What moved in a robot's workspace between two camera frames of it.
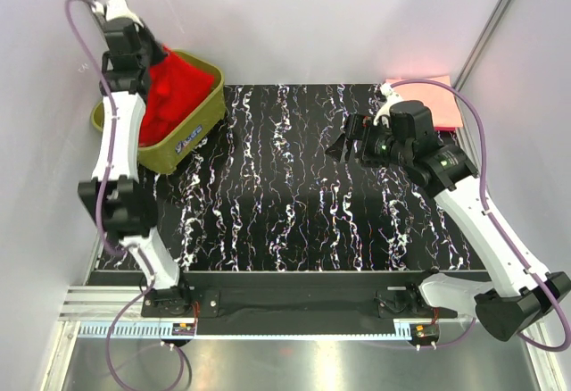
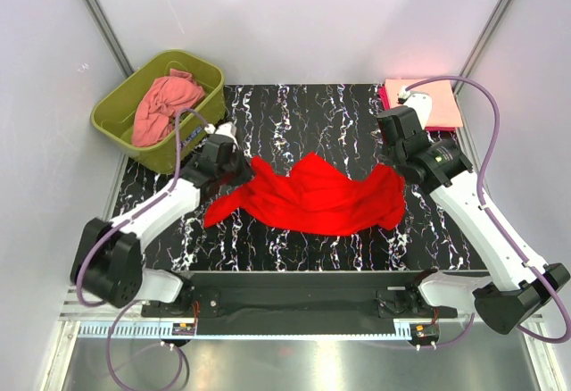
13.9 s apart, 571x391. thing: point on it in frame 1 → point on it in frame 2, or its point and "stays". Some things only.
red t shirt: [175, 86] → [309, 195]
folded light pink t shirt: [440, 99] stays
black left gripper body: [149, 47] → [241, 168]
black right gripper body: [353, 138] → [402, 159]
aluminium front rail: [102, 303] stays
